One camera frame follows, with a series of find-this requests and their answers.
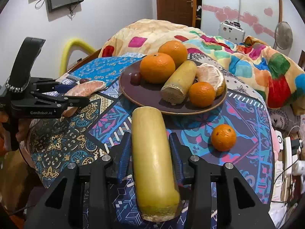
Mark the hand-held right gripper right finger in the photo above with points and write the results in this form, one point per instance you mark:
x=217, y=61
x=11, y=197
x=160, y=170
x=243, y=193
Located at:
x=175, y=155

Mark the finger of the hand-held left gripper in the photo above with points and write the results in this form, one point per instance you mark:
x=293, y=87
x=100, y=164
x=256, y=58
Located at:
x=66, y=87
x=71, y=101

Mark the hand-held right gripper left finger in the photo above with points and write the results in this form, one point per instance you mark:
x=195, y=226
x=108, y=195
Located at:
x=124, y=152

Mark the sweet potato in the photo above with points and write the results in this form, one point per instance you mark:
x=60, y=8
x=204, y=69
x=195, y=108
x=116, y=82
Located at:
x=85, y=88

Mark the small orange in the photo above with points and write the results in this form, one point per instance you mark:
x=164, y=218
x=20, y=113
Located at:
x=223, y=137
x=202, y=95

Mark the purple plate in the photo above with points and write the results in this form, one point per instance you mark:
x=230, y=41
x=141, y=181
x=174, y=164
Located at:
x=147, y=95

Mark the dark grape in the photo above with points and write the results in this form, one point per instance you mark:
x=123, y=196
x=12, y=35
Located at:
x=135, y=78

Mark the large peeled pomelo piece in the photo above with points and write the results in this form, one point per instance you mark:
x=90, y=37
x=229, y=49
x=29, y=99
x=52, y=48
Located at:
x=212, y=76

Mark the large orange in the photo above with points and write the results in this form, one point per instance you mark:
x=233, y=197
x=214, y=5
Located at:
x=157, y=68
x=175, y=50

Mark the person's left hand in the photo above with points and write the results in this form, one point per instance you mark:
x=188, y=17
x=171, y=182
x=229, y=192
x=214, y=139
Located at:
x=23, y=131

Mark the blue patterned cloth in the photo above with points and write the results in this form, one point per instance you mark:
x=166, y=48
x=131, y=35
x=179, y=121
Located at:
x=78, y=136

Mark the yellow foam tube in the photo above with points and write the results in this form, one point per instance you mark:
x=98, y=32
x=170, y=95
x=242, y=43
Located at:
x=66, y=50

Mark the white power strip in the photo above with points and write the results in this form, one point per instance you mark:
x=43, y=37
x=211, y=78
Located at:
x=292, y=155

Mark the colourful patchwork blanket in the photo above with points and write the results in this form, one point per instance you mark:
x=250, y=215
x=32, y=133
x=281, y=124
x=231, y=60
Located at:
x=262, y=66

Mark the brown wooden door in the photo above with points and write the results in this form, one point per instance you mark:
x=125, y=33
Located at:
x=175, y=0

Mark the standing fan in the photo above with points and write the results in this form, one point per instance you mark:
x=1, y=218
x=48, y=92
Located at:
x=283, y=34

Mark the wooden wardrobe with sliding doors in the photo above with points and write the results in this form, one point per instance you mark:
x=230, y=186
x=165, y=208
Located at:
x=238, y=0

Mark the wooden bed side rail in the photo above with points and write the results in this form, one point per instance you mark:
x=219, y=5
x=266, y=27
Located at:
x=83, y=60

